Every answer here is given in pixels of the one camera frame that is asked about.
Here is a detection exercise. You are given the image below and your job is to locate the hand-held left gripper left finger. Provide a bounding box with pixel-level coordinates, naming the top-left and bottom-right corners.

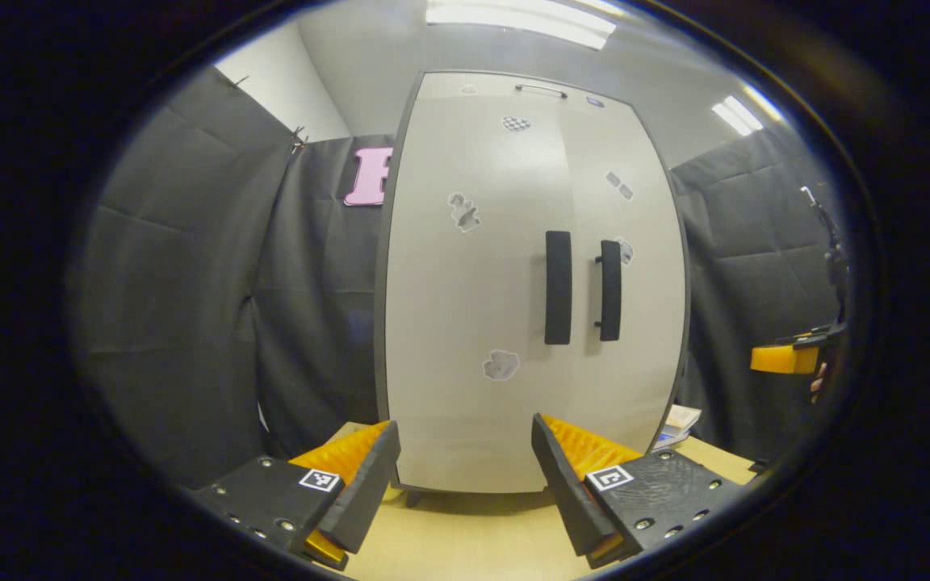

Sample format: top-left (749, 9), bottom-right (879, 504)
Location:
top-left (191, 420), bottom-right (403, 571)

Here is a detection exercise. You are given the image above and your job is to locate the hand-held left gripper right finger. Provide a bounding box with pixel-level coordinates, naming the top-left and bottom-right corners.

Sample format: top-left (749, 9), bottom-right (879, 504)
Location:
top-left (531, 412), bottom-right (745, 571)

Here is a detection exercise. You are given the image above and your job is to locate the white shoe cabinet door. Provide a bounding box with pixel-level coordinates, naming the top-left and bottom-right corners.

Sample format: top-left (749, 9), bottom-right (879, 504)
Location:
top-left (383, 98), bottom-right (587, 495)
top-left (555, 98), bottom-right (689, 487)

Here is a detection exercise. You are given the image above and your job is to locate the white and grey shoe cabinet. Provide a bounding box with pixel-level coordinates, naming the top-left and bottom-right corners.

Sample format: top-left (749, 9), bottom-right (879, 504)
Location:
top-left (373, 70), bottom-right (691, 506)

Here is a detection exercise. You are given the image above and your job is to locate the white paper booklet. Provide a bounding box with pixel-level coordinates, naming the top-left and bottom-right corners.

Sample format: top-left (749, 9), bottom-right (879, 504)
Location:
top-left (653, 403), bottom-right (703, 453)

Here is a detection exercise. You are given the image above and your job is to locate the small ceiling light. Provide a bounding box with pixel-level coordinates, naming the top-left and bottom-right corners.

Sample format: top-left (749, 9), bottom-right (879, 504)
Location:
top-left (710, 84), bottom-right (786, 138)

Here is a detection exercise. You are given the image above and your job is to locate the black backdrop cloth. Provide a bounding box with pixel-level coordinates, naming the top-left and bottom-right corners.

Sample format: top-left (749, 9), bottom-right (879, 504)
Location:
top-left (68, 65), bottom-right (855, 487)

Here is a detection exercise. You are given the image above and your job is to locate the large ceiling light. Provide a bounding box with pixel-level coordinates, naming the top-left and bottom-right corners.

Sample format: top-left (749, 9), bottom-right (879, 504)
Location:
top-left (423, 0), bottom-right (619, 52)

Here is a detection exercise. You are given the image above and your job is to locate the black door handle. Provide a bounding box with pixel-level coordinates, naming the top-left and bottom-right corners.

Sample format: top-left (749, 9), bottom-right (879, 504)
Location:
top-left (593, 239), bottom-right (623, 343)
top-left (543, 230), bottom-right (573, 346)

